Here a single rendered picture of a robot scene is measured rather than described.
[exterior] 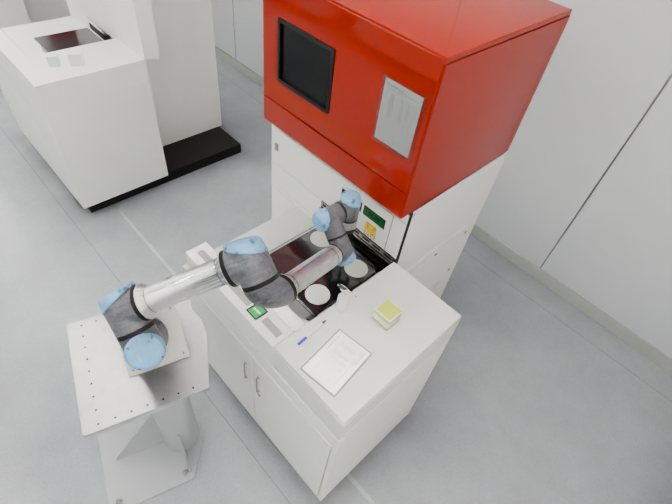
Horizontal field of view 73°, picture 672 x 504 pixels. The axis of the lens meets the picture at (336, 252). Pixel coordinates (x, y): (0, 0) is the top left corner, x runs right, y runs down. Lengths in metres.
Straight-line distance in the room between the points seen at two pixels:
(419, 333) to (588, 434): 1.53
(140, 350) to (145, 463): 1.08
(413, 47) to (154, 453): 2.07
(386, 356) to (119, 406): 0.90
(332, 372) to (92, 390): 0.80
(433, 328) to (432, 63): 0.90
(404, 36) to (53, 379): 2.35
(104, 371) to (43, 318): 1.34
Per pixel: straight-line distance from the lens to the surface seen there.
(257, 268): 1.31
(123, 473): 2.50
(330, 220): 1.58
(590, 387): 3.15
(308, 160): 2.01
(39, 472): 2.65
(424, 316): 1.72
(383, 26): 1.46
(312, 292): 1.79
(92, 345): 1.86
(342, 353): 1.57
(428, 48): 1.37
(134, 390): 1.73
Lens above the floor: 2.32
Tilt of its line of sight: 47 degrees down
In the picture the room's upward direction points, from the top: 9 degrees clockwise
